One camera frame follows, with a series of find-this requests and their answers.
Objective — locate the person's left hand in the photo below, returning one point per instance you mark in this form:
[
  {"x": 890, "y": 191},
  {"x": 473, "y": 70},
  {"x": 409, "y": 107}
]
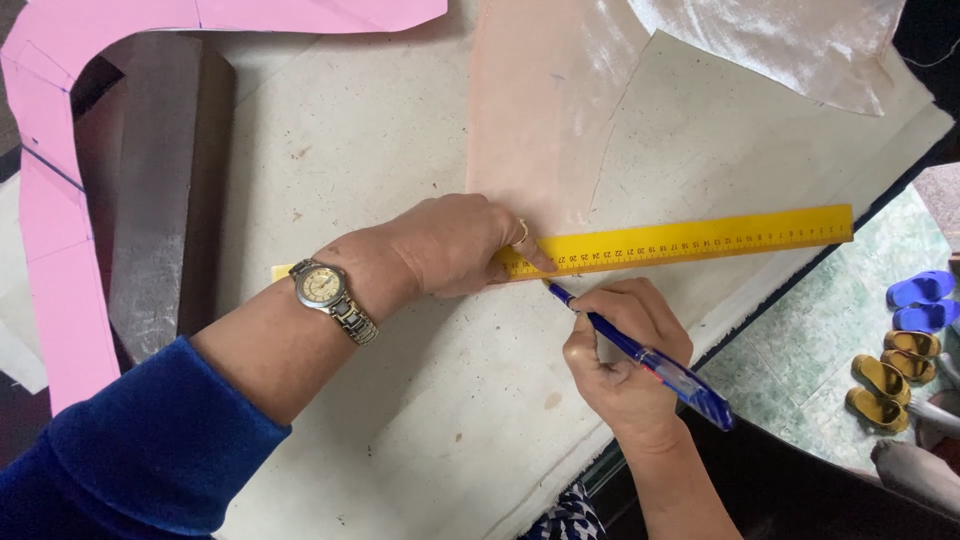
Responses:
[{"x": 442, "y": 244}]

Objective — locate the person's right hand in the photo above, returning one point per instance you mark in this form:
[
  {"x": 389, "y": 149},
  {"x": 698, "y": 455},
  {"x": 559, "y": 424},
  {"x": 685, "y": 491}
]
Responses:
[{"x": 626, "y": 360}]

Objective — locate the blue ballpoint pen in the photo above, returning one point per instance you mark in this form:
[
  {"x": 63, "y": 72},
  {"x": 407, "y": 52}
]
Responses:
[{"x": 652, "y": 364}]

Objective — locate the yellow ruler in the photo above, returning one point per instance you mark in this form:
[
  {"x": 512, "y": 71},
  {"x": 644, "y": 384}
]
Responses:
[{"x": 712, "y": 234}]

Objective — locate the off-white table cover cloth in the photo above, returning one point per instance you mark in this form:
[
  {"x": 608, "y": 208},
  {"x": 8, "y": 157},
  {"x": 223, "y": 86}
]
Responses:
[{"x": 465, "y": 262}]

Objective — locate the gold and silver wristwatch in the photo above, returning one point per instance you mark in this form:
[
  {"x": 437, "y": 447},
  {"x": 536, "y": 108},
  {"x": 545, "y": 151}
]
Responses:
[{"x": 328, "y": 296}]

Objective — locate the peach satin fabric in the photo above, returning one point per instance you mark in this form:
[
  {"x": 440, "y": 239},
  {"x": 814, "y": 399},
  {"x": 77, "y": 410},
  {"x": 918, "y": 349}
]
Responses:
[{"x": 540, "y": 120}]

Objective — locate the blue and white patterned garment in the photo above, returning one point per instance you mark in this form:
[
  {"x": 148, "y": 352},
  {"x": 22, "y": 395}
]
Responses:
[{"x": 566, "y": 521}]

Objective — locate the gold sandal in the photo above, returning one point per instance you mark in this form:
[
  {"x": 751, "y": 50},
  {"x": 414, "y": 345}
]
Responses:
[
  {"x": 876, "y": 409},
  {"x": 908, "y": 365},
  {"x": 880, "y": 377},
  {"x": 912, "y": 343}
]

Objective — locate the dark brown wooden block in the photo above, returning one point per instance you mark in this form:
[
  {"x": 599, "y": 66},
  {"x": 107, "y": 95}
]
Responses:
[{"x": 161, "y": 202}]

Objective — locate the blue slipper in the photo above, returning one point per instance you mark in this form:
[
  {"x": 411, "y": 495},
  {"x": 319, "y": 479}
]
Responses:
[
  {"x": 927, "y": 316},
  {"x": 921, "y": 288}
]

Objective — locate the person's foot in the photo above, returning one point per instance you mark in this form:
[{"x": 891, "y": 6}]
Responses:
[{"x": 915, "y": 472}]

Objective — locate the blue velvet sleeve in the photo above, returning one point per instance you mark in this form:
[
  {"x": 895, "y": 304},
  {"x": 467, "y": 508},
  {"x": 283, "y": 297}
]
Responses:
[{"x": 142, "y": 450}]

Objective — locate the pink paper pattern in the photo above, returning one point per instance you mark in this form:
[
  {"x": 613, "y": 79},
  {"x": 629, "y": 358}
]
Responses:
[{"x": 60, "y": 247}]

